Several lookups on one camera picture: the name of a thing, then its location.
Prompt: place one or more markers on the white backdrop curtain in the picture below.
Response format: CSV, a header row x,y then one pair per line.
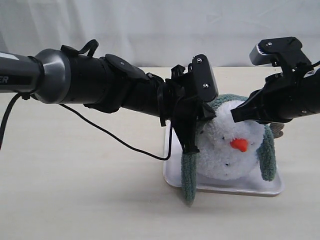
x,y
159,33

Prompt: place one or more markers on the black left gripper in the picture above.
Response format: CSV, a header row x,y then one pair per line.
x,y
177,100

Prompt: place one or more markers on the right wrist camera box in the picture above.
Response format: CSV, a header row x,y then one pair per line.
x,y
283,52

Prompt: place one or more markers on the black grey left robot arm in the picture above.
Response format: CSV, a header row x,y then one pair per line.
x,y
108,83

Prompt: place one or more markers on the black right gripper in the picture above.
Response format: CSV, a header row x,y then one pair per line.
x,y
281,105

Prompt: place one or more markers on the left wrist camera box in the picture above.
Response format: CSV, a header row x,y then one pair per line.
x,y
203,78

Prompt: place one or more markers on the white plush snowman toy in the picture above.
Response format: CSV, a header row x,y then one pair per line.
x,y
230,150

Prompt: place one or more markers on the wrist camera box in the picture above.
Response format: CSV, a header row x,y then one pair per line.
x,y
283,52
203,78

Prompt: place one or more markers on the white square tray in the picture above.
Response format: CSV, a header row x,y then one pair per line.
x,y
251,184

